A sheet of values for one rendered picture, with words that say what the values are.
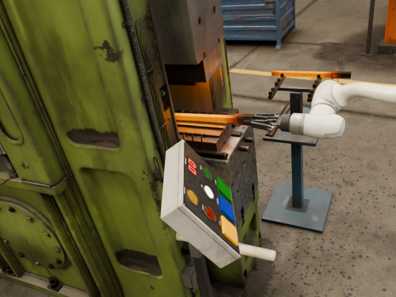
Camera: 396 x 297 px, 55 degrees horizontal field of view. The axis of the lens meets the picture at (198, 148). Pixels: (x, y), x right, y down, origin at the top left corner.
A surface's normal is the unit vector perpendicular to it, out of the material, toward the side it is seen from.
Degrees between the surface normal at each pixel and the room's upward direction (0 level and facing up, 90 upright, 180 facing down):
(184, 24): 90
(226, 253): 90
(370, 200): 0
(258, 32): 90
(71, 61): 89
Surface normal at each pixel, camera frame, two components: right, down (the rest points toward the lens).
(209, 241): 0.03, 0.55
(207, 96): -0.40, 0.56
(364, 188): -0.15, -0.82
